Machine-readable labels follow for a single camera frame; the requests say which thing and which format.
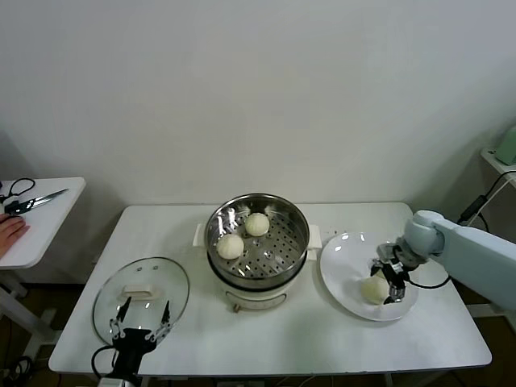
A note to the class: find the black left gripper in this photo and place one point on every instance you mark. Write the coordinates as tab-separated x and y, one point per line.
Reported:
131	346

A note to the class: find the mint green appliance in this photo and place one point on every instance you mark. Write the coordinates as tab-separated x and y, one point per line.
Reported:
508	149

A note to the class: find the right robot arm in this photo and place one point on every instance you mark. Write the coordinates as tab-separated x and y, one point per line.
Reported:
475	254

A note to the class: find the white side table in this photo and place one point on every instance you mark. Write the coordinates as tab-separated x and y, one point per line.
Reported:
48	225

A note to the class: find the white round plate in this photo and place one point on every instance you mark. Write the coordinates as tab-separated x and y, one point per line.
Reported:
342	278

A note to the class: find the white shelf table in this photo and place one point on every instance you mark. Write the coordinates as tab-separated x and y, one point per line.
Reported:
489	158

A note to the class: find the stainless steel steamer basket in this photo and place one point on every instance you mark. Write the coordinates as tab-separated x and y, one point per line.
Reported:
278	246

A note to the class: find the cream electric cooker pot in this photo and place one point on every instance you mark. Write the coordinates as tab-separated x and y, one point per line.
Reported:
258	300

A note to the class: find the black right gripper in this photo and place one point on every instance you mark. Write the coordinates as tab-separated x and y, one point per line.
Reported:
399	274

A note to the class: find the person's bare hand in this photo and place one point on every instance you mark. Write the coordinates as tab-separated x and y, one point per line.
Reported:
12	234

